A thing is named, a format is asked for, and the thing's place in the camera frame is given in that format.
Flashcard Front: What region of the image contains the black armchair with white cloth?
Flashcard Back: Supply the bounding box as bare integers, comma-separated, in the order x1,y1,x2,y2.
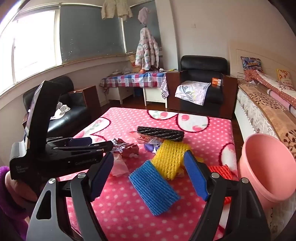
23,75,102,139

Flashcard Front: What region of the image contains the pink plastic bucket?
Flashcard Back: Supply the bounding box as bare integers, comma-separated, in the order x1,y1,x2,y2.
238,133,296,210

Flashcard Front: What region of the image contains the red clear snack wrapper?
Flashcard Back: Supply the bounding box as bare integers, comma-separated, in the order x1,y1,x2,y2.
131,131,162,145

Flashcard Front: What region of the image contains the colourful cartoon pillow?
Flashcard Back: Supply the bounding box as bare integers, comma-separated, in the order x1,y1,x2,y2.
240,56,263,70

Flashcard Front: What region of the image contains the brown paper bag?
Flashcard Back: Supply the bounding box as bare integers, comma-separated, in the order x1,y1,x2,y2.
128,54,141,72

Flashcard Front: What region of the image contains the dark red wrapper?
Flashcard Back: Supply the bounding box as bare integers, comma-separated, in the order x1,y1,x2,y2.
112,138,139,159

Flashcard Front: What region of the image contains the red foam net sleeve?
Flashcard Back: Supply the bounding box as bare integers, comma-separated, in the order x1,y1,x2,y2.
208,164,234,204

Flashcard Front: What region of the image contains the bed with brown cover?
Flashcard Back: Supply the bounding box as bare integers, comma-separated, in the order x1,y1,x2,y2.
238,80,296,158

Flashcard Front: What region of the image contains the black armchair with floral cloth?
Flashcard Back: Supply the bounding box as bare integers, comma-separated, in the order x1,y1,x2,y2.
166,55,238,120

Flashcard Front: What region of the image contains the cream hanging jacket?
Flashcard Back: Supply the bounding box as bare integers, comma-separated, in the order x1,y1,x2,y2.
101,0,133,20

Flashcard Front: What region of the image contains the pink hat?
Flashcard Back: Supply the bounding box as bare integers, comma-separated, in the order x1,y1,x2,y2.
137,7,151,25

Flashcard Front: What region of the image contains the wide grey roller blind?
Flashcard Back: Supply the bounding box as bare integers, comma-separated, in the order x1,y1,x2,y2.
59,0,126,64

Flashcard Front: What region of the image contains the red dotted quilt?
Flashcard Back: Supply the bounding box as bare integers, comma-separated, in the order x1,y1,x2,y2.
244,68,296,112

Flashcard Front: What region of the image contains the pastel puffy jacket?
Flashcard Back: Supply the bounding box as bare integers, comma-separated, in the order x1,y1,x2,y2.
135,27,160,70

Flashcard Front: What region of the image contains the yellow foam net sleeve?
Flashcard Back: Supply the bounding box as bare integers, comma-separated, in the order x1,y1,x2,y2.
151,140,204,181

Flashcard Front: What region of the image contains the blue foam net sleeve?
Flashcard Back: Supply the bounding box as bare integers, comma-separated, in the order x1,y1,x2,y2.
128,160,181,216

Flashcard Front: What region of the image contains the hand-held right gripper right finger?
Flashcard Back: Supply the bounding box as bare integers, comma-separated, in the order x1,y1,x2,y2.
183,150,271,241

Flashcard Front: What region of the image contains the black foam net sleeve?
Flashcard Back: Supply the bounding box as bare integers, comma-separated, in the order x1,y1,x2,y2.
137,126,185,142

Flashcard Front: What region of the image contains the white table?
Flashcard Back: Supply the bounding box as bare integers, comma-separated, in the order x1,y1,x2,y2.
108,86,168,109

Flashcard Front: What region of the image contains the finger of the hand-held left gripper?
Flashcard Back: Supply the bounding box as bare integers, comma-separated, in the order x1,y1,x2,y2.
46,137,93,147
50,140,114,154

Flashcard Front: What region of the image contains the narrow grey roller blind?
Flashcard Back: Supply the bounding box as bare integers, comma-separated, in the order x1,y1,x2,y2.
122,0,162,54

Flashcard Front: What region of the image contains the pink dotted cherry blanket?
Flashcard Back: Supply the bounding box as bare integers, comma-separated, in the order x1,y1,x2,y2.
55,107,238,241

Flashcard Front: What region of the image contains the checkered tablecloth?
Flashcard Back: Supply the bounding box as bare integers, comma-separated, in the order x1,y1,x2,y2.
100,71,169,100

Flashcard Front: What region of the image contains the bright window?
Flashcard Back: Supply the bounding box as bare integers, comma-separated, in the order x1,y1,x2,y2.
0,9,63,93

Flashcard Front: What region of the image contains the yellow flowered pillow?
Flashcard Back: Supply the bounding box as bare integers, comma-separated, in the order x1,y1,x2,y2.
276,68,295,88

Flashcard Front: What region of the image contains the floral cloth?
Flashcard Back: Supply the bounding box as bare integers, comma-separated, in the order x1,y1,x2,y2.
174,80,211,106

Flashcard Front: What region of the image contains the pale pink plastic bag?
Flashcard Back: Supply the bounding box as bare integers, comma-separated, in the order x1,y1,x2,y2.
110,153,130,177

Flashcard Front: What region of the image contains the cream headboard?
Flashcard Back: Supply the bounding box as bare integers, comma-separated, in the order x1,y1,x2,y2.
229,40,296,79

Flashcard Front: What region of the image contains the person's left forearm purple sleeve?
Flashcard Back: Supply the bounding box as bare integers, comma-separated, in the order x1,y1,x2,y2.
0,166,31,241

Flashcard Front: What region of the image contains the person's left hand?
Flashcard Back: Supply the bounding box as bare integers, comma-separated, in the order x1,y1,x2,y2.
6,176,44,204

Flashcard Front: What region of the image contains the crumpled white cloth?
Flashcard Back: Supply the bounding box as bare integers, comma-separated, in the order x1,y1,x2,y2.
50,102,71,120

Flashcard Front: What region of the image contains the purple wrapper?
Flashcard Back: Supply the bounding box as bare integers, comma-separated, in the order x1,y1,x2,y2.
144,142,162,154

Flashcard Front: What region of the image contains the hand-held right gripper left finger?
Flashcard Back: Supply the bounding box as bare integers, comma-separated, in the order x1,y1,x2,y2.
26,152,115,241

